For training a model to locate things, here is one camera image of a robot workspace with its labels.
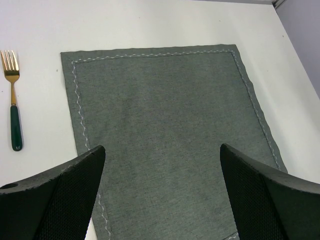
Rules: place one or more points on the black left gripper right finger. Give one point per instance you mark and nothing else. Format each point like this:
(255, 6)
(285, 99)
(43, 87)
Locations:
(269, 204)

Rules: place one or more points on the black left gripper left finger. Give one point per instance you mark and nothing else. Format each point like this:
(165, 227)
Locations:
(56, 204)

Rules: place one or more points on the grey cloth napkin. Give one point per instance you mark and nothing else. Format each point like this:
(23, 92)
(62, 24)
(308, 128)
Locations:
(162, 115)

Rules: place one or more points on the gold fork green handle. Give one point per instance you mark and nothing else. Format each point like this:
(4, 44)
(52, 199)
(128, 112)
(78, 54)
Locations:
(12, 74)

